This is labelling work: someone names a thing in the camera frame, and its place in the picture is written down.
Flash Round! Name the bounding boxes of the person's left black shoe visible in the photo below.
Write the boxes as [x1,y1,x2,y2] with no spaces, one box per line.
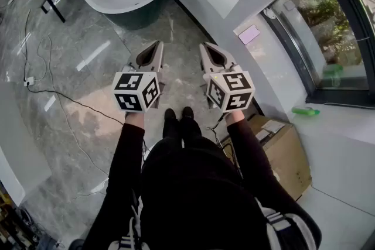
[163,108,178,124]

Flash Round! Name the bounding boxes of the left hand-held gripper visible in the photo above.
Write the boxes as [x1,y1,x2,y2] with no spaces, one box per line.
[112,40,165,112]

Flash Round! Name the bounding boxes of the white low cabinet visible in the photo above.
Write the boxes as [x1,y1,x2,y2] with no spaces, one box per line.
[0,81,53,206]

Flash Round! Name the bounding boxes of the person's leg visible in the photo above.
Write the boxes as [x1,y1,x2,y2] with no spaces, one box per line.
[162,118,184,152]
[180,117,203,152]

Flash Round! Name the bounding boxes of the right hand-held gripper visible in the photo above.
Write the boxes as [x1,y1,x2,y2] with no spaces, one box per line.
[199,42,256,114]

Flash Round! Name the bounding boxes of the cluttered tool shelf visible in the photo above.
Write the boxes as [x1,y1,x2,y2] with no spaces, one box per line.
[0,181,64,250]

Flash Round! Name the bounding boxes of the person's right forearm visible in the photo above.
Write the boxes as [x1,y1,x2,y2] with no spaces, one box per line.
[224,110,284,196]

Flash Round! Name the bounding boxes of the person's left leg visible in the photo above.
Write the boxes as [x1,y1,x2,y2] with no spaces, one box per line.
[162,118,184,152]

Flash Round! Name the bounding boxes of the person's right leg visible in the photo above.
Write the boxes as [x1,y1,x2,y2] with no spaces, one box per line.
[180,117,203,152]

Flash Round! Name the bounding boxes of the person's right black shoe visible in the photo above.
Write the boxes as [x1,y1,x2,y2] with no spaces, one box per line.
[181,106,195,121]

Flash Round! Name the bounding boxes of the black floor cable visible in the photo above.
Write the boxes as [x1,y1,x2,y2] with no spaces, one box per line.
[22,7,125,126]

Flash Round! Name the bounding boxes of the person's black shoe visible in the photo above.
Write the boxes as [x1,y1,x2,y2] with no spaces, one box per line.
[181,106,195,121]
[163,108,178,124]

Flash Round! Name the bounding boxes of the pink card on ledge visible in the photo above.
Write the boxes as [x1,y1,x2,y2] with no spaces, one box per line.
[237,23,262,46]

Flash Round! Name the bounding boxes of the thin grey floor cable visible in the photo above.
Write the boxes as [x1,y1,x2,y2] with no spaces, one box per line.
[35,34,54,83]

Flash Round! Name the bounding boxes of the thin ledge cable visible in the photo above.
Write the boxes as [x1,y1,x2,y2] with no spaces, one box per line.
[309,183,375,218]

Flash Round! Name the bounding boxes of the black framed window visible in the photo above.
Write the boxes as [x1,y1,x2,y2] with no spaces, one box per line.
[260,0,375,111]

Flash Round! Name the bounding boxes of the brown cardboard box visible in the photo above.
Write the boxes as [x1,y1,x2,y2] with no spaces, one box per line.
[219,113,312,202]

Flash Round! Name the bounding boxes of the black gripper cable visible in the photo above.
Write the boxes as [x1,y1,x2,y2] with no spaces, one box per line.
[206,112,244,181]

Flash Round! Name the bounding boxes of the person's left forearm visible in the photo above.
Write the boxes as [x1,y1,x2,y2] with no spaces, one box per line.
[105,111,146,188]

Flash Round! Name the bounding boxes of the person's black striped jacket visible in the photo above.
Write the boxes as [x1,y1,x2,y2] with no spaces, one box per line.
[84,137,323,250]

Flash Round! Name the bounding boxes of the green plastic bottle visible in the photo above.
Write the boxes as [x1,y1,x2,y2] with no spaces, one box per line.
[291,106,321,117]

